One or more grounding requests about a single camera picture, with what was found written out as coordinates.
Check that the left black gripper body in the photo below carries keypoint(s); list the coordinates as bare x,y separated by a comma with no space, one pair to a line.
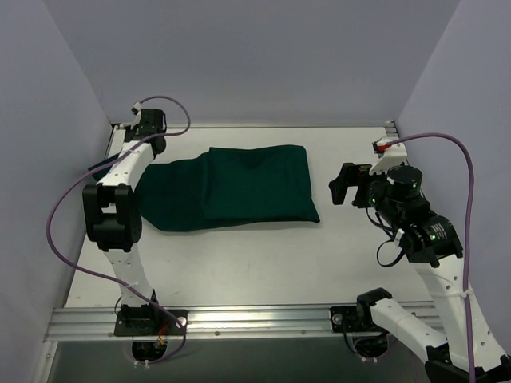
148,120

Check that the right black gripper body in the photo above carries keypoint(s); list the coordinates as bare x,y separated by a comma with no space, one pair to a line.
360,185

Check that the green surgical drape cloth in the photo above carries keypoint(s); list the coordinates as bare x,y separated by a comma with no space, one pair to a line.
226,187

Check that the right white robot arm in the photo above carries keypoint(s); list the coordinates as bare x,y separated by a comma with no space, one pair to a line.
465,350

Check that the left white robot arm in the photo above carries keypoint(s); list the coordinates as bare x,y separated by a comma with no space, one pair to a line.
112,216

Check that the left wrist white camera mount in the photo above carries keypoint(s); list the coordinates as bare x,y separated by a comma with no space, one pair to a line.
136,110

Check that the back aluminium rail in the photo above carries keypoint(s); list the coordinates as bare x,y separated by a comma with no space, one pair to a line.
287,125

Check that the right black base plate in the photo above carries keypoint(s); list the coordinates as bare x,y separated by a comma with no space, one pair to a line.
346,318

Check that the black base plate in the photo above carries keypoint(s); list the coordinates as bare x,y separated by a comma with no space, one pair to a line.
148,321
346,318

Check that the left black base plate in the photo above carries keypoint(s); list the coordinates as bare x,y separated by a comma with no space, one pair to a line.
148,321

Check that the front aluminium rail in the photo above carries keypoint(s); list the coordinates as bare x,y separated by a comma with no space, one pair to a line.
94,324

